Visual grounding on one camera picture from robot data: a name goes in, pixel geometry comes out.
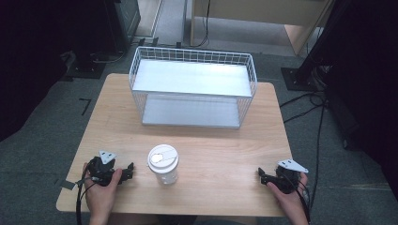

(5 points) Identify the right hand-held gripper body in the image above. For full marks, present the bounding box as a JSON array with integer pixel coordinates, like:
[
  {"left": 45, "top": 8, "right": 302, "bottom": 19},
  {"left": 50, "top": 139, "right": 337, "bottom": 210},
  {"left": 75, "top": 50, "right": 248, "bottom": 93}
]
[{"left": 273, "top": 158, "right": 310, "bottom": 194}]

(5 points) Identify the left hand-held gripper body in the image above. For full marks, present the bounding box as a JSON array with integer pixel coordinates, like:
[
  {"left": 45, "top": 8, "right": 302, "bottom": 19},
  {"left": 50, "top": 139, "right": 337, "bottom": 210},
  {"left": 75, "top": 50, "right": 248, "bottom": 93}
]
[{"left": 86, "top": 150, "right": 124, "bottom": 188}]

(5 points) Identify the person's right hand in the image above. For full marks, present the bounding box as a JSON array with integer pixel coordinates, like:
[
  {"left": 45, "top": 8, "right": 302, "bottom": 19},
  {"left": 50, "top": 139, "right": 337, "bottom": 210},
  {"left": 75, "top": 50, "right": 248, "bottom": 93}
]
[{"left": 266, "top": 172, "right": 310, "bottom": 220}]

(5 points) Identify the person's left hand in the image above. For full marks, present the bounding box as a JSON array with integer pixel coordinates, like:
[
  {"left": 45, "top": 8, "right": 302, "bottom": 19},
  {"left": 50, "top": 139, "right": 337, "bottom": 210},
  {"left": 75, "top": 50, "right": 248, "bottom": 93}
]
[{"left": 82, "top": 162, "right": 124, "bottom": 219}]

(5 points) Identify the white paper cup with lid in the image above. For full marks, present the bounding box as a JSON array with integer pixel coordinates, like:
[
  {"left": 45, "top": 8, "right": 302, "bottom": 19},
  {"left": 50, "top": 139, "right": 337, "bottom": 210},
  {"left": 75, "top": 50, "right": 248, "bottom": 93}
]
[{"left": 146, "top": 143, "right": 180, "bottom": 187}]

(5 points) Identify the grey tape strip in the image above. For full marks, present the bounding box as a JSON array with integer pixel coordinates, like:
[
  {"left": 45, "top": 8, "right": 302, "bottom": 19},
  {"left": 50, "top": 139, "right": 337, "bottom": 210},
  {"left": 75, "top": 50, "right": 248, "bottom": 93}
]
[{"left": 60, "top": 179, "right": 77, "bottom": 191}]

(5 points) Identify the black cabinet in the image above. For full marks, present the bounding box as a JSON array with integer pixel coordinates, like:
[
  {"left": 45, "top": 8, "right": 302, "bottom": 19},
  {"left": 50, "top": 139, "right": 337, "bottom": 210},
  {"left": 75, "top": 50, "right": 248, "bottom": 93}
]
[{"left": 104, "top": 0, "right": 142, "bottom": 53}]

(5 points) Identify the light wooden desk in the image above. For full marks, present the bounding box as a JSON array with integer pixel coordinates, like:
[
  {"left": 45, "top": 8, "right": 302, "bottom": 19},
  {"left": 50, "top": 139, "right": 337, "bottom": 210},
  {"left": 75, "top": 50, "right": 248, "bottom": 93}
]
[{"left": 190, "top": 0, "right": 333, "bottom": 56}]

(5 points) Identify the right hand-held gripper black cable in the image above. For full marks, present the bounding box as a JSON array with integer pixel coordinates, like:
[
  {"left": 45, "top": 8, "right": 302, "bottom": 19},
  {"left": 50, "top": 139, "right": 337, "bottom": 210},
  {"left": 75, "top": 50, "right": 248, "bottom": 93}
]
[{"left": 289, "top": 174, "right": 313, "bottom": 225}]

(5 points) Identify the hand-held gripper black cable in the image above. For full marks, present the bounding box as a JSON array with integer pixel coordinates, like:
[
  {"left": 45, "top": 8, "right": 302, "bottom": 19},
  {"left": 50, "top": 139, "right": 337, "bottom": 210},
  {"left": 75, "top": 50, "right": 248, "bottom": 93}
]
[
  {"left": 75, "top": 174, "right": 98, "bottom": 225},
  {"left": 289, "top": 174, "right": 313, "bottom": 225}
]

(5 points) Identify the left hand-held gripper black cable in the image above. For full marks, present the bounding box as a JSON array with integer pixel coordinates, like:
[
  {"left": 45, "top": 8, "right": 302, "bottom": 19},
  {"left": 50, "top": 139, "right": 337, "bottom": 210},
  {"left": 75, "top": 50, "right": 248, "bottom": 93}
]
[{"left": 75, "top": 174, "right": 98, "bottom": 225}]

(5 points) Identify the black floor cable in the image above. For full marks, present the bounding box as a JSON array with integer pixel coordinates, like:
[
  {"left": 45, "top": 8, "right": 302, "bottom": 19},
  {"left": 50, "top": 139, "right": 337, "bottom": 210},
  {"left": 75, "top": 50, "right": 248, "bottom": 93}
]
[
  {"left": 279, "top": 91, "right": 329, "bottom": 109},
  {"left": 283, "top": 104, "right": 327, "bottom": 210}
]

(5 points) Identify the black stand base plate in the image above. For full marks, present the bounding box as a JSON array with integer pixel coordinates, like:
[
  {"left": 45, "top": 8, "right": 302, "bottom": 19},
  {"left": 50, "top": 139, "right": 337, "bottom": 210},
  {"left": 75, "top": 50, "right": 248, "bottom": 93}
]
[
  {"left": 66, "top": 58, "right": 106, "bottom": 80},
  {"left": 280, "top": 67, "right": 328, "bottom": 93}
]

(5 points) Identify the white wire shelf rack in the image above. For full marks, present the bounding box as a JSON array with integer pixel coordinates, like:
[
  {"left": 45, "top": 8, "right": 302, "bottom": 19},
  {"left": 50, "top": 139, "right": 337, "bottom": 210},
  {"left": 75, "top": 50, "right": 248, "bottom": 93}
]
[{"left": 128, "top": 46, "right": 258, "bottom": 129}]

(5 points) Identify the black hanging cable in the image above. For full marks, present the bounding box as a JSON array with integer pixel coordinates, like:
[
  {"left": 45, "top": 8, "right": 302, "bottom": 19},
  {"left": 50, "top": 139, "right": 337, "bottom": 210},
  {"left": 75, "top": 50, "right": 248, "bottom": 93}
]
[{"left": 189, "top": 0, "right": 211, "bottom": 49}]

